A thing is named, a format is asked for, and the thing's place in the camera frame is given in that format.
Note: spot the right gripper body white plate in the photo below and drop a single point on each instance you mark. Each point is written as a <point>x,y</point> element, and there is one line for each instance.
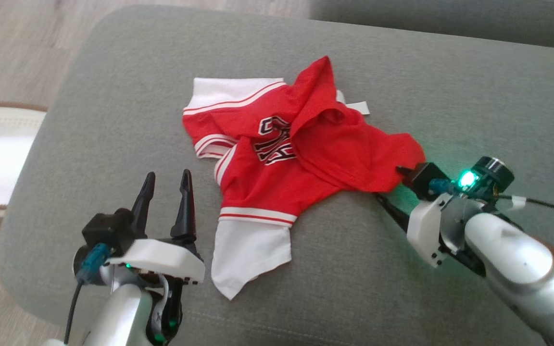
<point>426,230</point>

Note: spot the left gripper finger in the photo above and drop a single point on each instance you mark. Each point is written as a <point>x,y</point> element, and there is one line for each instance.
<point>143,206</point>
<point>185,216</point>

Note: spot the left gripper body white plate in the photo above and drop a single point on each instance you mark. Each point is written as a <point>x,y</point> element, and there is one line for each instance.
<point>161,259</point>

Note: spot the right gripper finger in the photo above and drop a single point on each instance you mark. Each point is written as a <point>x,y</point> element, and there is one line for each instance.
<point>405,171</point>
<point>395,214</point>

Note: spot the red and white jersey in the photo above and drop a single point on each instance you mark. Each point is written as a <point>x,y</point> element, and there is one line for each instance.
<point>344,154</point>

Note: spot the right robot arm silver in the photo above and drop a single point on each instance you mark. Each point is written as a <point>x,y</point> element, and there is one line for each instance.
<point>522,259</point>

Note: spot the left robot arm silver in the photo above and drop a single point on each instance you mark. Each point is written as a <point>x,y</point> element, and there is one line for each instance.
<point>118,317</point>

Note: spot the grey sofa seat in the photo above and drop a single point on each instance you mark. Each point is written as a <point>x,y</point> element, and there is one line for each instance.
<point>113,120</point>

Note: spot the grey sofa back cushion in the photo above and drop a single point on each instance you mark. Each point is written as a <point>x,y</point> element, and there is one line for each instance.
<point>450,19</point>

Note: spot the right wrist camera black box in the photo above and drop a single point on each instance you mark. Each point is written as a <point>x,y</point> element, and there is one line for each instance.
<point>426,178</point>

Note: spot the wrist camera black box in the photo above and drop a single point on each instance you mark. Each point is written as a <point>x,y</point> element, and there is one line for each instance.
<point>108,230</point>
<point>426,178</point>

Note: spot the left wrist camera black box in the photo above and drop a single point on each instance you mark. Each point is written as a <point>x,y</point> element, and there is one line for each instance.
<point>108,230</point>

